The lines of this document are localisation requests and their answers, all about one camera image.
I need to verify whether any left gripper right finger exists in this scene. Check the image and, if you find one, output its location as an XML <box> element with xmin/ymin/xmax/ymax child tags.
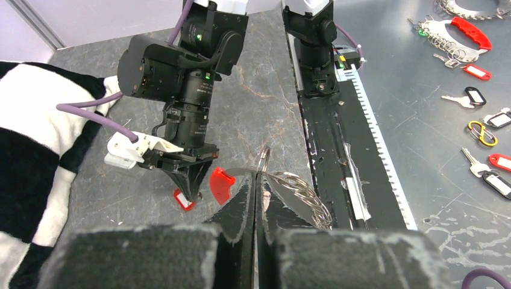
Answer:
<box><xmin>255</xmin><ymin>173</ymin><xmax>319</xmax><ymax>288</ymax></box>

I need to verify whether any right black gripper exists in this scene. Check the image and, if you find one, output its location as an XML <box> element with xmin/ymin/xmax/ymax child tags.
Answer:
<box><xmin>139</xmin><ymin>143</ymin><xmax>219</xmax><ymax>202</ymax></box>

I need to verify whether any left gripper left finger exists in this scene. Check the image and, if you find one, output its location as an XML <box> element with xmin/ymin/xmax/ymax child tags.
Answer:
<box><xmin>207</xmin><ymin>173</ymin><xmax>256</xmax><ymax>288</ymax></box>

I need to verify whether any metal keyring with red handle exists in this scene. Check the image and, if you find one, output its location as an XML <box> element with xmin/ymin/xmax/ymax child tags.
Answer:
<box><xmin>209</xmin><ymin>146</ymin><xmax>333</xmax><ymax>230</ymax></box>

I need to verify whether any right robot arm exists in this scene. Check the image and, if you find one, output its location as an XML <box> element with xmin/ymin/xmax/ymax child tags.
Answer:
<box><xmin>118</xmin><ymin>1</ymin><xmax>339</xmax><ymax>202</ymax></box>

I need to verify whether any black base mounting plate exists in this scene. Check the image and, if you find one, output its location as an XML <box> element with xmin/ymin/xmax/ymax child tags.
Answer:
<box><xmin>279</xmin><ymin>0</ymin><xmax>408</xmax><ymax>232</ymax></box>

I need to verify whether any black white checkered pillow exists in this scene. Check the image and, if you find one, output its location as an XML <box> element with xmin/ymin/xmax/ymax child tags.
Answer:
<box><xmin>1</xmin><ymin>61</ymin><xmax>119</xmax><ymax>288</ymax></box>

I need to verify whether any spare key black tag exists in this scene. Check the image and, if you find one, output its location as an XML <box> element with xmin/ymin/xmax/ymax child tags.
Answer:
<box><xmin>462</xmin><ymin>148</ymin><xmax>510</xmax><ymax>200</ymax></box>
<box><xmin>440</xmin><ymin>87</ymin><xmax>487</xmax><ymax>109</ymax></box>
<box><xmin>482</xmin><ymin>108</ymin><xmax>510</xmax><ymax>129</ymax></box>

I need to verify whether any yellow carabiner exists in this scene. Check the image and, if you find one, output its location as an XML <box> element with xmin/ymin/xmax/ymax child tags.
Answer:
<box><xmin>467</xmin><ymin>120</ymin><xmax>498</xmax><ymax>147</ymax></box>

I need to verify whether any spare key red tag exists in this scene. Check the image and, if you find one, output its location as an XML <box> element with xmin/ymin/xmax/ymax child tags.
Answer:
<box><xmin>433</xmin><ymin>52</ymin><xmax>493</xmax><ymax>81</ymax></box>
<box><xmin>488</xmin><ymin>154</ymin><xmax>511</xmax><ymax>172</ymax></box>

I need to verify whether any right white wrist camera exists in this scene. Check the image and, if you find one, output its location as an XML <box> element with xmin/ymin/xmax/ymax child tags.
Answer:
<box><xmin>104</xmin><ymin>132</ymin><xmax>184</xmax><ymax>170</ymax></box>

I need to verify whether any spare keyring with red handle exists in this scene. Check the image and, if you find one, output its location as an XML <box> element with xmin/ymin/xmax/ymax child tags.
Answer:
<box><xmin>407</xmin><ymin>15</ymin><xmax>493</xmax><ymax>63</ymax></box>

